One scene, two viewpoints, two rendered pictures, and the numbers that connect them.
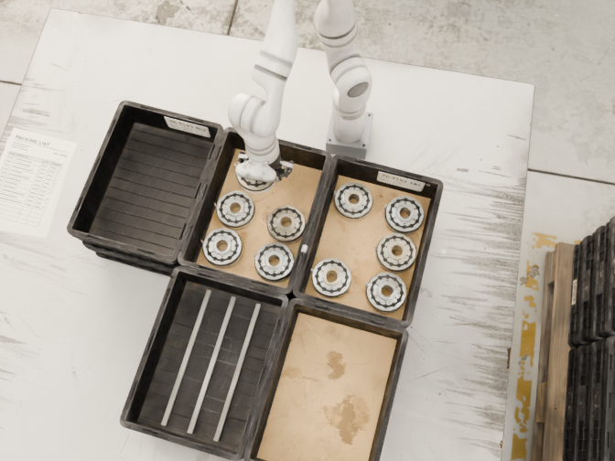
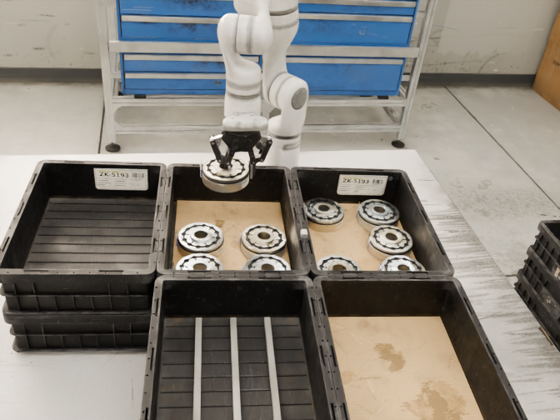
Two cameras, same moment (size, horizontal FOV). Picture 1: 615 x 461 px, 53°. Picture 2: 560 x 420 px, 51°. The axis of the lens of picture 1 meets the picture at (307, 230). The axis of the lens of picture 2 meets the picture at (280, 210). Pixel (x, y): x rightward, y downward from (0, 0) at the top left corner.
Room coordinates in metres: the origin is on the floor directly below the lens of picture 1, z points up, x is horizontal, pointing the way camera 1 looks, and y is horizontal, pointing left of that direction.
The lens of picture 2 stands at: (-0.41, 0.51, 1.70)
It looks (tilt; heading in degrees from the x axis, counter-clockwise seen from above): 36 degrees down; 333
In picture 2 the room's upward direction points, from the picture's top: 7 degrees clockwise
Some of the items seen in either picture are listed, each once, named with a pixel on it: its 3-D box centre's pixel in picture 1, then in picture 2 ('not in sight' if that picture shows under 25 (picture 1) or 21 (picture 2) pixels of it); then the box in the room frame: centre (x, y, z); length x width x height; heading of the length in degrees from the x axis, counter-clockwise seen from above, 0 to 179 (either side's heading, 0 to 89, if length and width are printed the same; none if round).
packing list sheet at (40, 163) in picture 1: (26, 181); not in sight; (0.75, 0.84, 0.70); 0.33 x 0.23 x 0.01; 167
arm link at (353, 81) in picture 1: (350, 84); (286, 107); (0.85, -0.12, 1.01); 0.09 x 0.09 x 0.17; 22
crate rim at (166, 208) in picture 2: (256, 208); (231, 217); (0.56, 0.13, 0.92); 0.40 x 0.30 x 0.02; 162
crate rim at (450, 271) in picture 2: (370, 238); (363, 219); (0.47, -0.16, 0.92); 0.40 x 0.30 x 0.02; 162
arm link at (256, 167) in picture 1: (259, 152); (243, 104); (0.60, 0.10, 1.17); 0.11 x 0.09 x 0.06; 166
